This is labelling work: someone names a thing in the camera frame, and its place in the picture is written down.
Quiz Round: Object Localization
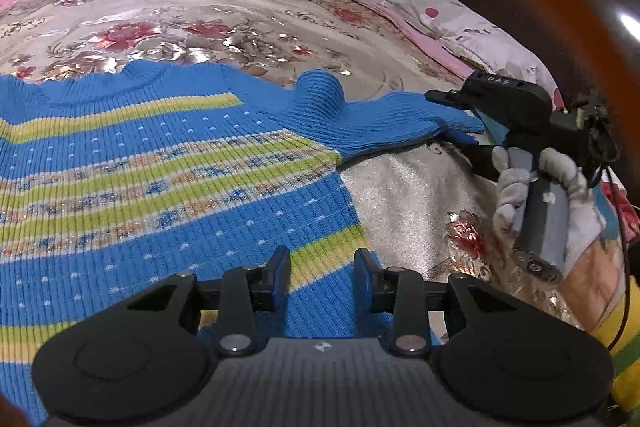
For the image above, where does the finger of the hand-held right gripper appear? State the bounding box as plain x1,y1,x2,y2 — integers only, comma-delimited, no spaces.
445,132,502,181
425,89,475,108

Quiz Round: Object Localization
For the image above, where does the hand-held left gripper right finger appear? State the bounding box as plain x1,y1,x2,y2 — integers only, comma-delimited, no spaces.
354,248,506,356

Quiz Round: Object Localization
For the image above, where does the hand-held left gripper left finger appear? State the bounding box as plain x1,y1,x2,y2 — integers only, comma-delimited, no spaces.
125,246,292,356

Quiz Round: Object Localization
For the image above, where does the blue striped knit sweater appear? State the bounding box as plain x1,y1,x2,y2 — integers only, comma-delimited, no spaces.
0,59,486,426

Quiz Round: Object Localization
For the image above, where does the person's right forearm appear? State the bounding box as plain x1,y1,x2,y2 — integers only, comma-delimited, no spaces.
555,234,640,408

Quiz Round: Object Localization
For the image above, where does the person's right hand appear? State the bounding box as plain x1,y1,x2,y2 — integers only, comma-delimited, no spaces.
492,146,607,276

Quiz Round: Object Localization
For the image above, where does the white pink dotted pillow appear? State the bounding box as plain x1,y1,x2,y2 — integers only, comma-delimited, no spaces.
347,0,567,108

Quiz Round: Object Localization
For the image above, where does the floral satin bedspread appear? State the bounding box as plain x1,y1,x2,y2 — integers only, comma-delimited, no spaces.
0,0,626,328

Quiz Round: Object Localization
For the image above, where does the orange strap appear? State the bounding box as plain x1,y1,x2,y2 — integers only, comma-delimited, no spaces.
434,0,640,290

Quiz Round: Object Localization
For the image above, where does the black cable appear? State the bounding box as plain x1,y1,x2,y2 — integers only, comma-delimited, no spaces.
587,104,633,350

